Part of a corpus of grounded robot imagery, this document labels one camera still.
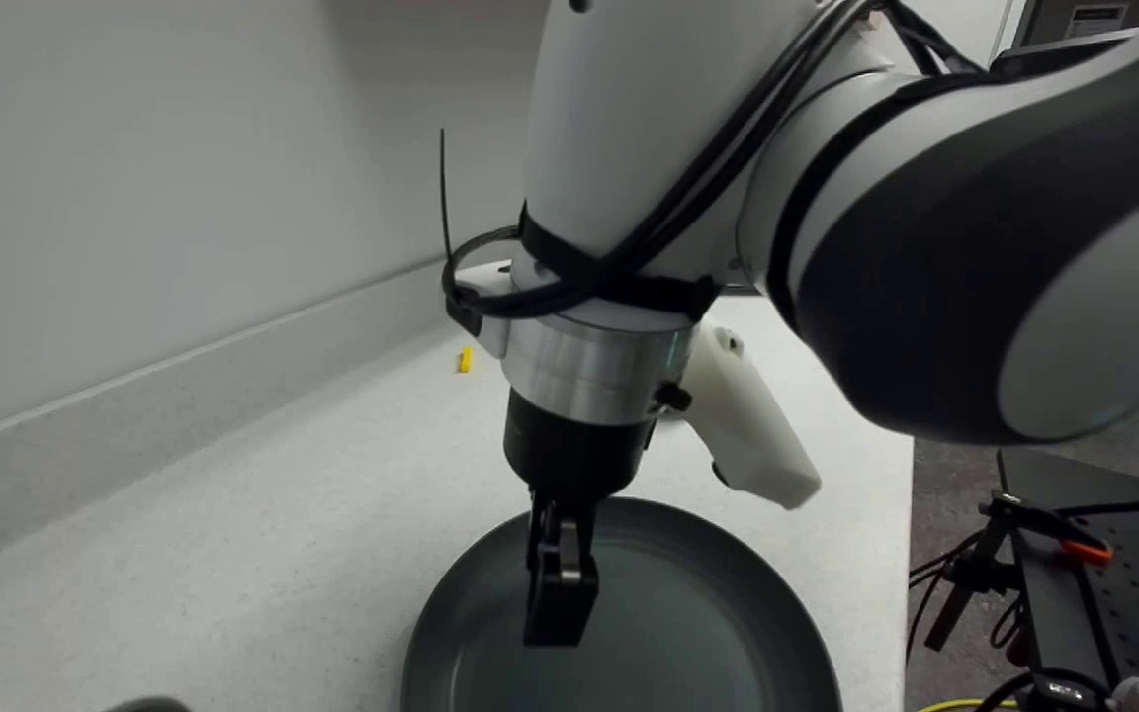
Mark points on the yellow pasta piece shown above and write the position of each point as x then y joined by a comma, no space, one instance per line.
466,362

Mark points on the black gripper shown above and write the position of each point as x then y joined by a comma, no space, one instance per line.
577,457

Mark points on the black breadboard table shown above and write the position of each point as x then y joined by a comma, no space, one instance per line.
1124,581

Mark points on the dark green plate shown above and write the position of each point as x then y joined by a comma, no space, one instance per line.
690,634

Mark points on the black tripod head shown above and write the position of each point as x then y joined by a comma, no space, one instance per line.
972,581

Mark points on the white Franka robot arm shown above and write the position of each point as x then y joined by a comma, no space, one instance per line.
860,201

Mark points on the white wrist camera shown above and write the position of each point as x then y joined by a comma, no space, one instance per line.
755,420

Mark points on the black stereo camera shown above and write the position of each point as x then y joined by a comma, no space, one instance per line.
1058,56

